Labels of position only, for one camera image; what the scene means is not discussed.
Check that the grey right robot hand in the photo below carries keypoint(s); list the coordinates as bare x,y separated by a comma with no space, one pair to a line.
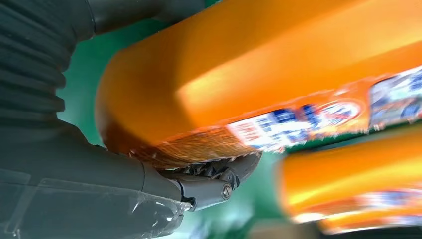
82,191

